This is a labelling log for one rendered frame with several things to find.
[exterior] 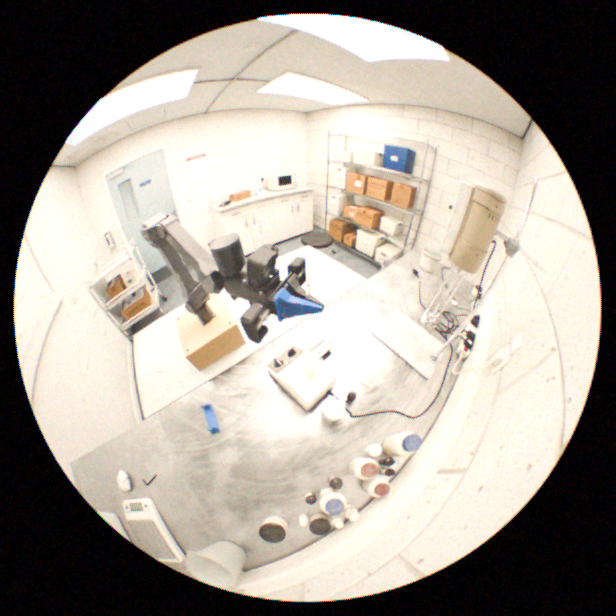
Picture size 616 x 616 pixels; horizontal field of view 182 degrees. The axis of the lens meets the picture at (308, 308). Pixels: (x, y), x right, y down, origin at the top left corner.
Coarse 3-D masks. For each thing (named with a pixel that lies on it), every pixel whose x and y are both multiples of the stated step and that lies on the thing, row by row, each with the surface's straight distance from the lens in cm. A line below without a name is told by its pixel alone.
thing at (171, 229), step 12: (168, 216) 56; (156, 228) 50; (168, 228) 47; (180, 228) 47; (168, 240) 48; (180, 240) 45; (192, 240) 45; (180, 252) 46; (192, 252) 44; (204, 252) 44; (192, 264) 45; (204, 264) 42; (204, 276) 41; (216, 288) 42
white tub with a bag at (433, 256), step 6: (432, 240) 126; (426, 246) 124; (432, 246) 123; (438, 246) 123; (426, 252) 124; (432, 252) 123; (438, 252) 124; (426, 258) 124; (432, 258) 122; (438, 258) 124; (420, 264) 130; (426, 264) 126; (432, 264) 126; (426, 270) 128; (432, 270) 129
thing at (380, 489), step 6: (366, 480) 59; (372, 480) 56; (378, 480) 54; (384, 480) 55; (366, 486) 57; (372, 486) 54; (378, 486) 52; (384, 486) 53; (372, 492) 54; (378, 492) 53; (384, 492) 53
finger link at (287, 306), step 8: (280, 296) 29; (288, 296) 30; (280, 304) 30; (288, 304) 32; (296, 304) 30; (304, 304) 30; (312, 304) 30; (280, 312) 31; (288, 312) 32; (296, 312) 32; (304, 312) 31; (312, 312) 31; (320, 312) 31; (280, 320) 32
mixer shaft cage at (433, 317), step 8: (448, 272) 59; (456, 272) 59; (440, 288) 61; (448, 288) 61; (456, 288) 59; (432, 304) 65; (440, 304) 65; (424, 312) 67; (432, 312) 68; (440, 312) 64; (424, 320) 67; (432, 320) 66
